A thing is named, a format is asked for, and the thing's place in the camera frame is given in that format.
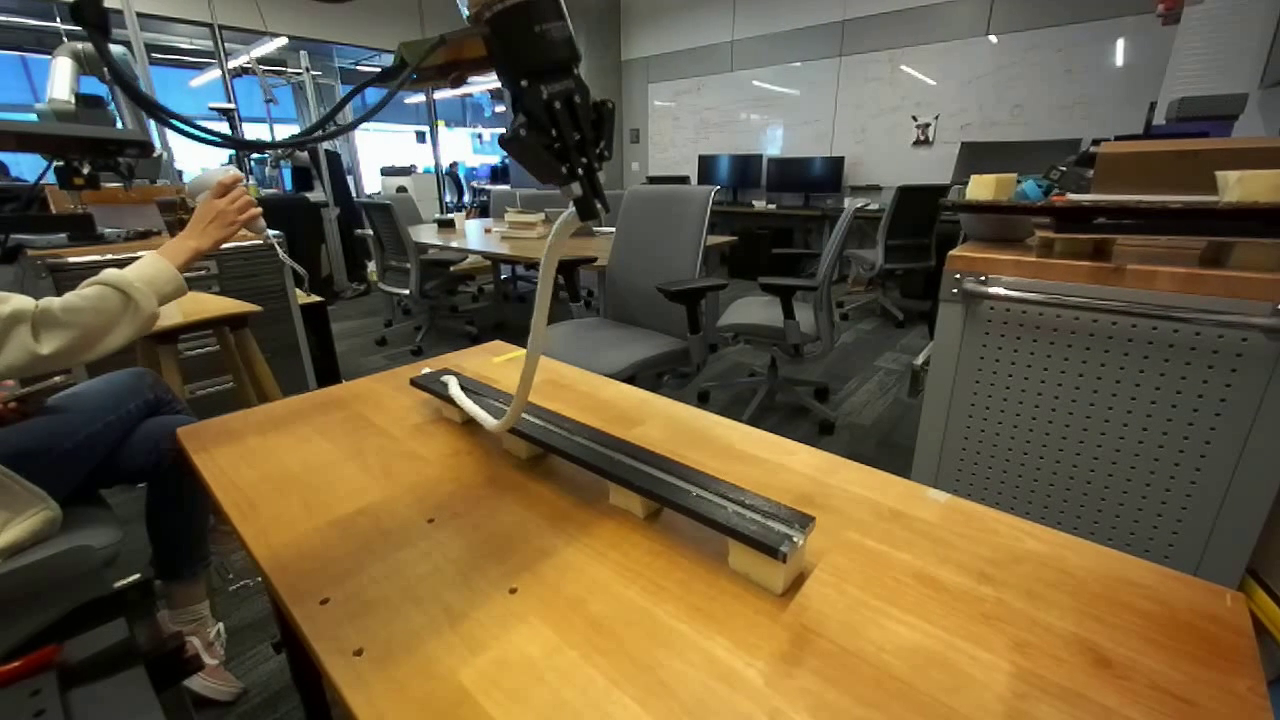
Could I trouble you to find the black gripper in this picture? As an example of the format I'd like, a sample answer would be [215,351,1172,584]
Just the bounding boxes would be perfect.
[473,0,619,225]

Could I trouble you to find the white braided rope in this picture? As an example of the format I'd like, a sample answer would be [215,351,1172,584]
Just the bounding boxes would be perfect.
[438,201,585,435]

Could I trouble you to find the white VR controller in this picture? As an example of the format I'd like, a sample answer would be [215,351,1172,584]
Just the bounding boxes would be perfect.
[180,166,255,203]

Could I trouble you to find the cream sleeved forearm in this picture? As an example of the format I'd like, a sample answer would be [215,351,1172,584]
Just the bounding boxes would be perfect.
[0,253,194,383]

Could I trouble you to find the teal green object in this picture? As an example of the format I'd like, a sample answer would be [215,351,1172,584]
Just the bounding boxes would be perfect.
[1015,160,1066,208]

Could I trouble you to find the operator's bare hand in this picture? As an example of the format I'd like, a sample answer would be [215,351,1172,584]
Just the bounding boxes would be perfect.
[157,192,267,273]

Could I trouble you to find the stack of books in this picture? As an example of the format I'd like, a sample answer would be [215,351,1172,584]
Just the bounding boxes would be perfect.
[496,208,558,245]

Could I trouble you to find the grey mesh office chair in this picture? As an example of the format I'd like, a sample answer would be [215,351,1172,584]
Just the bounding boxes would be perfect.
[713,197,871,406]
[524,179,733,393]

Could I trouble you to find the long wooden office table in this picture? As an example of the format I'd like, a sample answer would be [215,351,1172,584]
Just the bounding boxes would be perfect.
[405,218,739,273]

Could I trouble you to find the black computer monitor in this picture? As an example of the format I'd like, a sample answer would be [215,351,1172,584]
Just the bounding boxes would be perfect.
[766,151,847,201]
[691,151,770,197]

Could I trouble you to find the dark office chair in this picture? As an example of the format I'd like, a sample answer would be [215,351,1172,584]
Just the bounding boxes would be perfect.
[358,197,463,358]

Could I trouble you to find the grey drawer unit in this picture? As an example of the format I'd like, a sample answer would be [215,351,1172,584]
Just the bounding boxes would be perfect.
[171,235,316,406]

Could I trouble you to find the black office chair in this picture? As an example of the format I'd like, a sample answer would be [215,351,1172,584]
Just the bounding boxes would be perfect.
[871,179,953,324]

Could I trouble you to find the round wooden stool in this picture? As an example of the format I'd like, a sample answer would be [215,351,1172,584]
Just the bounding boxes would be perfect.
[138,287,289,411]

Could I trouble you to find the yellow foam block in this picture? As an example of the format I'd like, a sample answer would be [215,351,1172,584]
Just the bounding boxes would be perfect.
[1211,169,1280,208]
[962,173,1019,208]

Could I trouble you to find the dark flat monitor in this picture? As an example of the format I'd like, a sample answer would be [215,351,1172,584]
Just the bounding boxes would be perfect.
[953,135,1090,192]

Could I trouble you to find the large pale wooden block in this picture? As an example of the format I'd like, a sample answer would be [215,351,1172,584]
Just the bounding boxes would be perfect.
[723,537,815,602]

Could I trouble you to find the white lamp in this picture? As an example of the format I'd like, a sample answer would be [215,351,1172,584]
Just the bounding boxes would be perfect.
[40,46,86,118]

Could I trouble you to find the wooden support block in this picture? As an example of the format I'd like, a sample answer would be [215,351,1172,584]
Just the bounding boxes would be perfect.
[1034,230,1120,266]

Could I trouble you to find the person's jeans clad legs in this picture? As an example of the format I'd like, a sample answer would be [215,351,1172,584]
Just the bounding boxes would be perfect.
[0,365,215,594]

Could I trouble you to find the wooden cabinet top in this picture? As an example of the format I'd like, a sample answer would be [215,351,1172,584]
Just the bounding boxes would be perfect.
[947,239,1280,303]

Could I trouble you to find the grey perforated metal cabinet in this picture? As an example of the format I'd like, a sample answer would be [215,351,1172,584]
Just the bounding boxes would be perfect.
[913,239,1280,594]

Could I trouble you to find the brown cardboard box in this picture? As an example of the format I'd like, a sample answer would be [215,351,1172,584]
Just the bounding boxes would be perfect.
[1090,135,1280,201]

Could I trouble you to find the white sneaker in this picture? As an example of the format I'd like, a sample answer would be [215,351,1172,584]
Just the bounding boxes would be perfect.
[157,604,252,710]

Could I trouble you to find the beige cushion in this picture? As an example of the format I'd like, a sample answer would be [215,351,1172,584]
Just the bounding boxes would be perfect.
[0,466,70,555]

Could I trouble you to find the grey padded chair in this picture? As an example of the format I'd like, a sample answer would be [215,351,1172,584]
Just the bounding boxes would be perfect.
[0,513,151,720]

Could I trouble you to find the yellow floor strip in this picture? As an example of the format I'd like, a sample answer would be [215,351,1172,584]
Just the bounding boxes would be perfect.
[1241,578,1280,643]

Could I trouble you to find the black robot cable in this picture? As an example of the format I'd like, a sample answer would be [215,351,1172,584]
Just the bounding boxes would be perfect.
[63,0,463,151]

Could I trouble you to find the long black grooved rail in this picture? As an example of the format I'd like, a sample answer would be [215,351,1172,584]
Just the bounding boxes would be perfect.
[409,370,822,563]

